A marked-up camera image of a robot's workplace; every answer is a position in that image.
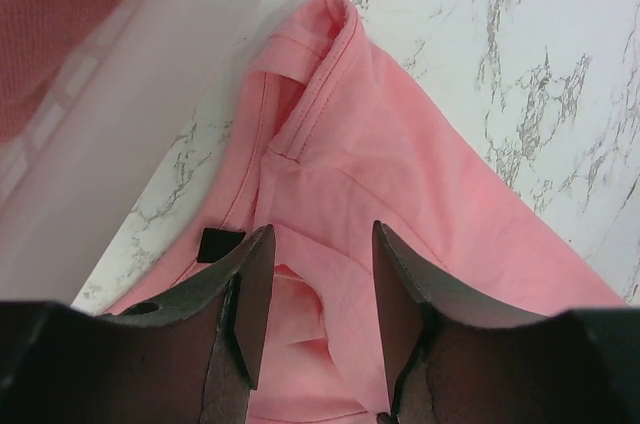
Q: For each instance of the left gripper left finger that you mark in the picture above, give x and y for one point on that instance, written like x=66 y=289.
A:
x=191 y=354

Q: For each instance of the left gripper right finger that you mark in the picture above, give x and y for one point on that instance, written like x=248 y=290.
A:
x=453 y=354

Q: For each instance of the pink t shirt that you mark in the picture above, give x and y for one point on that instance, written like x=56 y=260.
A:
x=331 y=135

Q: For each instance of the white laundry basket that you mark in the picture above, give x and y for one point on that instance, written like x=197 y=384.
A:
x=127 y=140

